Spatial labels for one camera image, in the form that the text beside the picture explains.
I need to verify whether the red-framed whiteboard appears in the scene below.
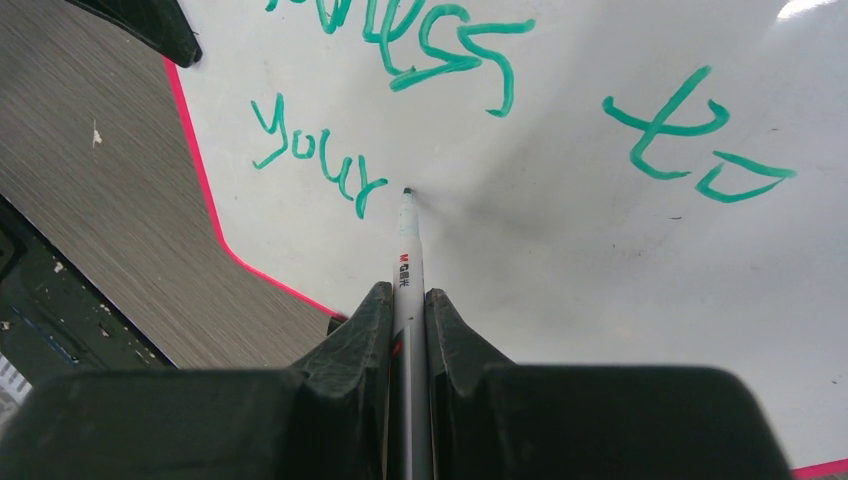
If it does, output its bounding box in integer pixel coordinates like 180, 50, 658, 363
168, 1, 847, 475

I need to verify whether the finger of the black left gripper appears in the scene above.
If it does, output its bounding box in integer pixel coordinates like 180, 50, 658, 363
67, 0, 203, 68

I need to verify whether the whiteboard metal wire stand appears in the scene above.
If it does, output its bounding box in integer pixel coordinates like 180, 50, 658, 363
326, 316, 348, 336

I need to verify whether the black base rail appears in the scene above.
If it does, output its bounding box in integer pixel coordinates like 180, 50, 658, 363
1, 199, 174, 400

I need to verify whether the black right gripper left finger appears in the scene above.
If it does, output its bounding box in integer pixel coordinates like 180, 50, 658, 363
1, 282, 392, 479

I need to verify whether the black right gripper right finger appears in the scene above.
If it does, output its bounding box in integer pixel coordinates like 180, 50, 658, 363
424, 289, 792, 479

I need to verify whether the green whiteboard marker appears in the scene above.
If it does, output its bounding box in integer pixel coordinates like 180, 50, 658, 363
387, 187, 434, 479

